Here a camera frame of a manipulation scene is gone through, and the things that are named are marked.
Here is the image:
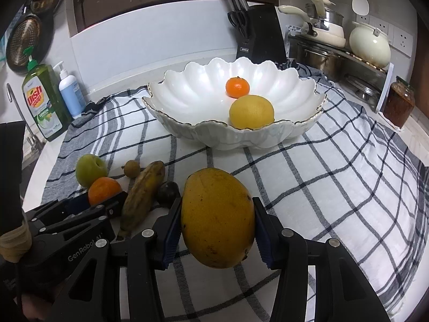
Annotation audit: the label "yellow lemon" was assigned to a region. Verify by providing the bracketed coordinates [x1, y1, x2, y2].
[229, 94, 275, 129]

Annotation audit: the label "cream saucepan with handle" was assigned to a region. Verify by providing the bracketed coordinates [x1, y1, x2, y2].
[279, 0, 346, 48]

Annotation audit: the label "white wall power outlets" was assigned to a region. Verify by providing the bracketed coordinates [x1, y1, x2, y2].
[355, 14, 414, 57]

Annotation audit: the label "dark purple plum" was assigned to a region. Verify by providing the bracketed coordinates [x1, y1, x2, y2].
[155, 181, 181, 208]

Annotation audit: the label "white scalloped ceramic bowl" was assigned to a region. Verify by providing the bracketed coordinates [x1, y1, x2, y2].
[143, 57, 327, 151]

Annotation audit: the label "glass jar red sauce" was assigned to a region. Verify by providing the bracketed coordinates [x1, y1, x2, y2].
[382, 76, 415, 128]

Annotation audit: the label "white rice paddle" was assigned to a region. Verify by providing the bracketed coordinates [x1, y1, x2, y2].
[351, 0, 369, 16]

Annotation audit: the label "cream round teapot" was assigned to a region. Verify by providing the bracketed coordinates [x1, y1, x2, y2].
[349, 21, 391, 68]

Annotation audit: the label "steel pot lid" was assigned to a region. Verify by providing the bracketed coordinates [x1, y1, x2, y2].
[344, 74, 381, 108]

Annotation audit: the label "black kitchen scissors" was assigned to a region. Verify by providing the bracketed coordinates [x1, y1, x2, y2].
[228, 9, 252, 41]

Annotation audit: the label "black knife block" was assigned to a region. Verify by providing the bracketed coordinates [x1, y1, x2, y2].
[236, 4, 286, 64]

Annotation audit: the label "chrome sink faucet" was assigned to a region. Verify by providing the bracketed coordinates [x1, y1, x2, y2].
[6, 83, 44, 153]

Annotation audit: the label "stainless steel pot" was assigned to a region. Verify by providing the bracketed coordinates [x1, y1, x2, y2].
[297, 42, 343, 82]

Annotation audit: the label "blue white pump bottle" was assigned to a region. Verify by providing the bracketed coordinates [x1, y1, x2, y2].
[53, 61, 87, 119]

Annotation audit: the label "green dish soap bottle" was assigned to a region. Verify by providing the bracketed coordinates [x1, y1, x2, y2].
[22, 47, 72, 142]

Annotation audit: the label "hanging metal colander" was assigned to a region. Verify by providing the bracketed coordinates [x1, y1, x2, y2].
[6, 14, 42, 74]

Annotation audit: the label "large orange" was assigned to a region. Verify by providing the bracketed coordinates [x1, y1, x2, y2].
[88, 177, 122, 206]

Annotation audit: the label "small tangerine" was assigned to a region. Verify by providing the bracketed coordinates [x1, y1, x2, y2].
[225, 76, 250, 99]

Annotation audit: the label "metal kitchen shelf rack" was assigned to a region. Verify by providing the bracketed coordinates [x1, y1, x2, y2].
[286, 35, 394, 114]

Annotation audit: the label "green apple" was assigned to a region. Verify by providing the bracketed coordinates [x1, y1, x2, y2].
[76, 154, 108, 188]

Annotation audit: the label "yellow mango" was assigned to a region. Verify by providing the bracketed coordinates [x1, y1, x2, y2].
[181, 168, 255, 269]

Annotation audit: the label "small brown longan fruit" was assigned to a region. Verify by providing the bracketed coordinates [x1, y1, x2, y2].
[122, 160, 140, 179]

